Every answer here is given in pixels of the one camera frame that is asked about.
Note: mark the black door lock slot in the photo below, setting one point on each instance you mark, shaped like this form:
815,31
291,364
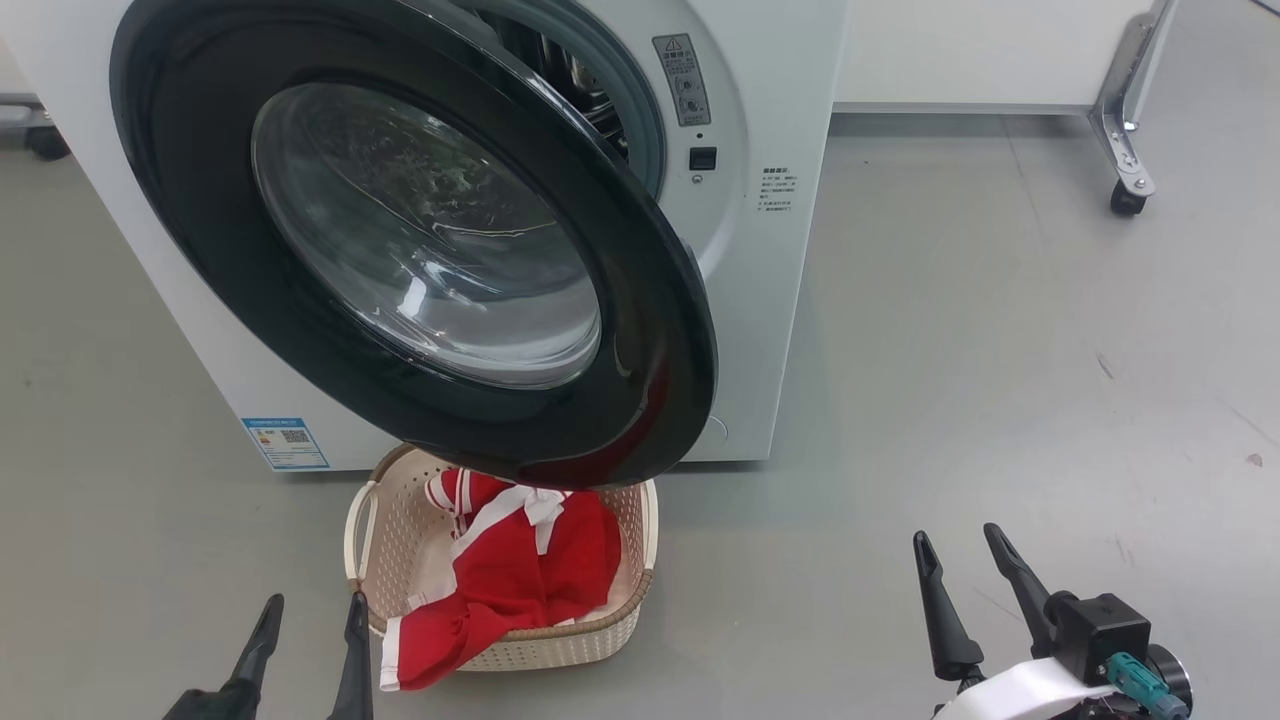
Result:
703,158

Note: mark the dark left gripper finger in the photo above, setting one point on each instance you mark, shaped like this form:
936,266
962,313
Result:
255,650
355,660

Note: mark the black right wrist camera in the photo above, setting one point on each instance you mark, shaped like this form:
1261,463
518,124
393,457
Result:
1100,635

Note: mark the white front-load washing machine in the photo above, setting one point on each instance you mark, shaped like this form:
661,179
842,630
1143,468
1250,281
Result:
780,300

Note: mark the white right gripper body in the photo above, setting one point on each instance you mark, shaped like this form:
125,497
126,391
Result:
1020,695

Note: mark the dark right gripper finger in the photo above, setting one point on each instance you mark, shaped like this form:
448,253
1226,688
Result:
945,620
1025,590

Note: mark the red basketball jersey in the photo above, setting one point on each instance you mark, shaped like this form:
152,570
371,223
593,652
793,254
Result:
520,580

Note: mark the white partition board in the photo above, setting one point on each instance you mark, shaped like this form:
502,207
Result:
980,50

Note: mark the beige perforated laundry basket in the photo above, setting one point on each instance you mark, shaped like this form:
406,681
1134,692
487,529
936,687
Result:
400,560

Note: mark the blue energy label sticker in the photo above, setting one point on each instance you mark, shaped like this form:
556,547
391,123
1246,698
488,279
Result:
286,443

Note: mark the grey warning sticker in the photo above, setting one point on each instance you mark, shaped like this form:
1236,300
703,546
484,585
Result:
682,80

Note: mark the teal right camera connector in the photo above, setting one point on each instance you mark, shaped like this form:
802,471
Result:
1140,685

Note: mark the black glass washing machine door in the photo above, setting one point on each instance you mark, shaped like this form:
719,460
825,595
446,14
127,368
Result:
420,230

